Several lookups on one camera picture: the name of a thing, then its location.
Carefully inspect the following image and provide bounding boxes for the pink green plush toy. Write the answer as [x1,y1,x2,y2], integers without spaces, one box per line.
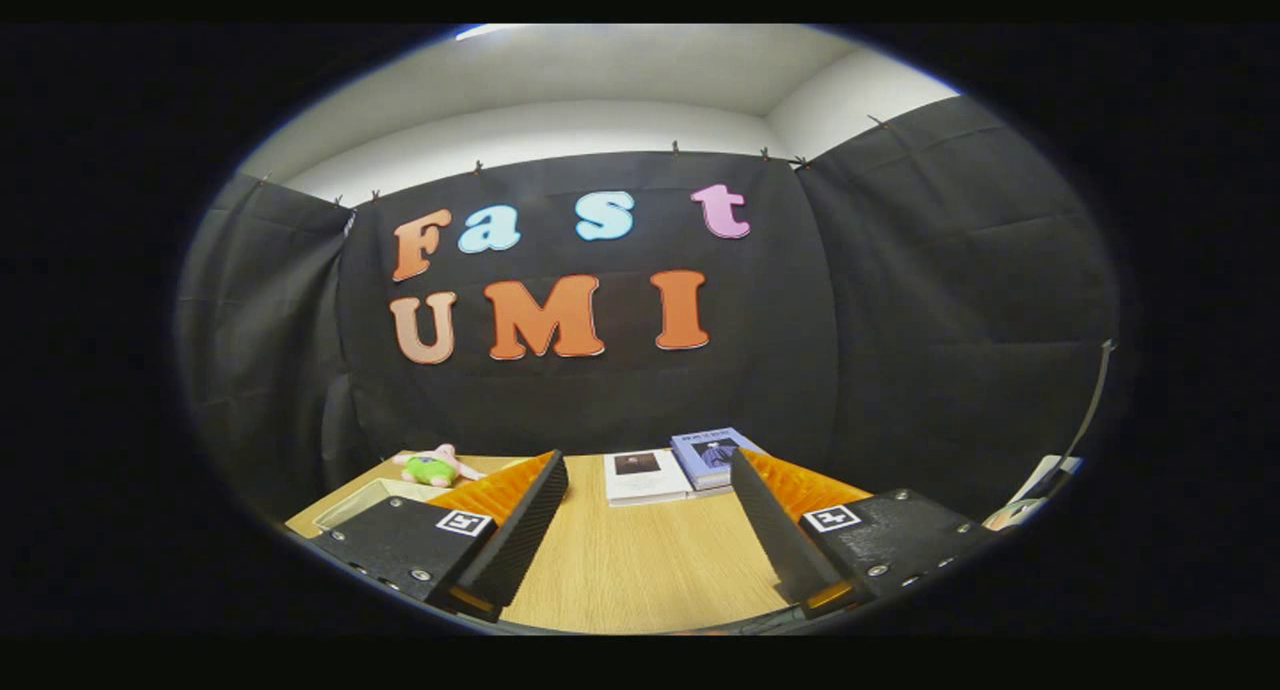
[392,443,486,489]

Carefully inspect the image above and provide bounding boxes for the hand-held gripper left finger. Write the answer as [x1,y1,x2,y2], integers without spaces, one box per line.
[308,450,569,624]

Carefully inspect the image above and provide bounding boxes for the white book dark picture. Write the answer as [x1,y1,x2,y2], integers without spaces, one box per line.
[603,449,693,508]

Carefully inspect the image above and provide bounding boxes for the blue cover book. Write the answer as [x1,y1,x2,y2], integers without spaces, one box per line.
[669,427,769,493]

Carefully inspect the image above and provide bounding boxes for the brown fabric storage box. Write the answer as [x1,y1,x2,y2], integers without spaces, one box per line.
[312,475,461,536]

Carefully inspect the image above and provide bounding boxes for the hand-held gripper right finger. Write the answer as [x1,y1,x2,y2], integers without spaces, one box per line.
[730,448,1001,620]

